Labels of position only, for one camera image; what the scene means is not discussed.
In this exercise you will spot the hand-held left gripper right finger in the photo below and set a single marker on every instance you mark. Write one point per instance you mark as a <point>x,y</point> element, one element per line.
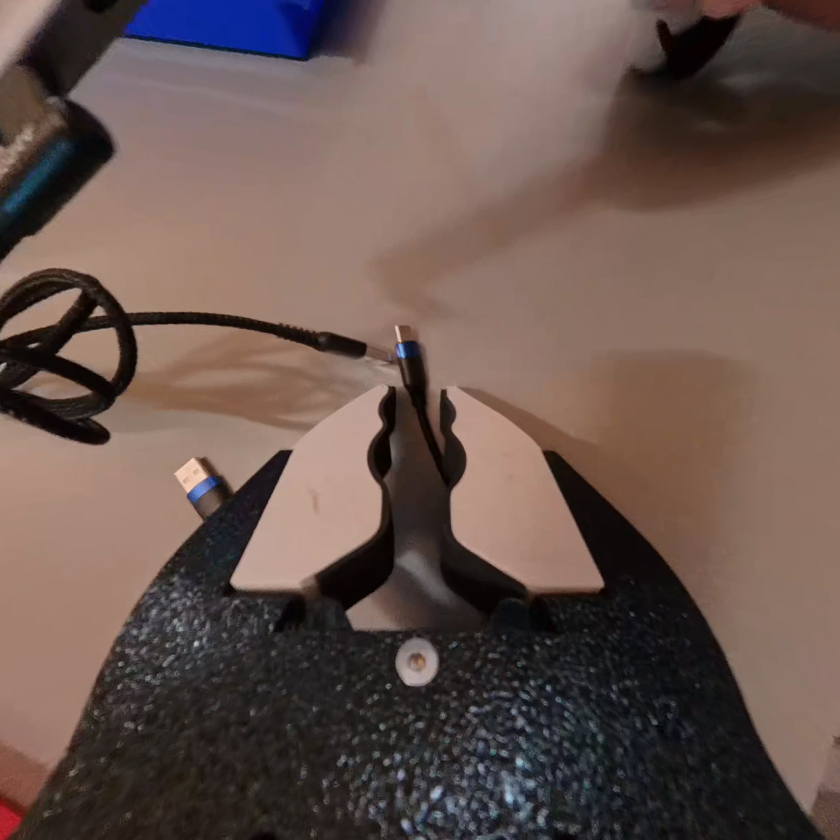
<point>518,518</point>

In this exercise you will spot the dark blurred object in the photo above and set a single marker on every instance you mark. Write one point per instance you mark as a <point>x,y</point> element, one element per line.
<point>52,197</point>

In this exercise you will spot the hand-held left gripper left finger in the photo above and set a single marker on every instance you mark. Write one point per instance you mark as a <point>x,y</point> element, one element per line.
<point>315,512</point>

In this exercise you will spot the person's right hand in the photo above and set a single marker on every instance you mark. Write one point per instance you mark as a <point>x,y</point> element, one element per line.
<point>800,10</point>

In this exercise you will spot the blue plastic bin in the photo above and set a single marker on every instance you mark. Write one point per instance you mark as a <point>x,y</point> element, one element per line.
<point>229,26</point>

